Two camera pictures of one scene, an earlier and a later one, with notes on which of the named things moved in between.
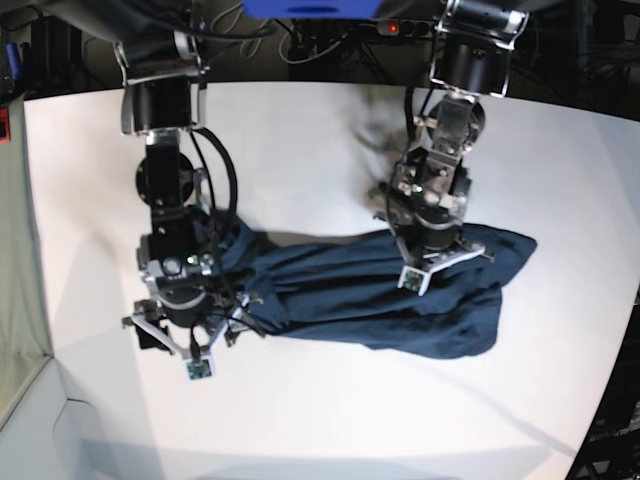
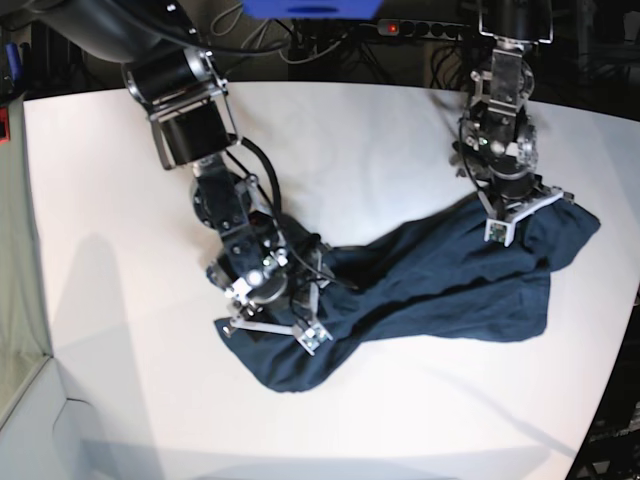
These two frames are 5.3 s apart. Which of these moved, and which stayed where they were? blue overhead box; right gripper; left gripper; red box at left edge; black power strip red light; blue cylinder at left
Moved: right gripper; left gripper
Stayed: black power strip red light; blue overhead box; blue cylinder at left; red box at left edge
